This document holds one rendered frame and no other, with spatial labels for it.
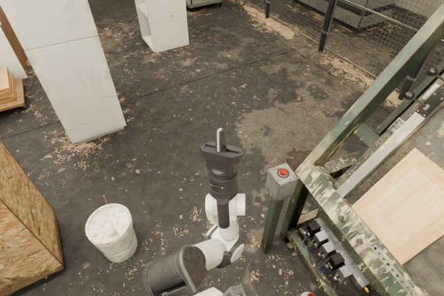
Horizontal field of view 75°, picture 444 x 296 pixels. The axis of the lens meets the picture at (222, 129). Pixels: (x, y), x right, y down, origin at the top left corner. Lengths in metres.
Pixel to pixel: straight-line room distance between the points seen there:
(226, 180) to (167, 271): 0.29
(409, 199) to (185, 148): 2.07
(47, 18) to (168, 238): 1.91
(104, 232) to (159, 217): 0.54
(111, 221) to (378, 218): 1.63
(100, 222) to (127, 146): 1.12
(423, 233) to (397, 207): 0.14
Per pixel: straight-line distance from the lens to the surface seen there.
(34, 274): 2.45
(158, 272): 0.91
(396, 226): 1.56
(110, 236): 2.14
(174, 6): 4.51
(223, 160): 0.77
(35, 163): 3.36
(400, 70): 1.63
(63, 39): 2.71
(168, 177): 2.76
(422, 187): 1.52
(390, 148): 1.55
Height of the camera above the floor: 2.17
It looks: 43 degrees down
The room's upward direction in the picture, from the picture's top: straight up
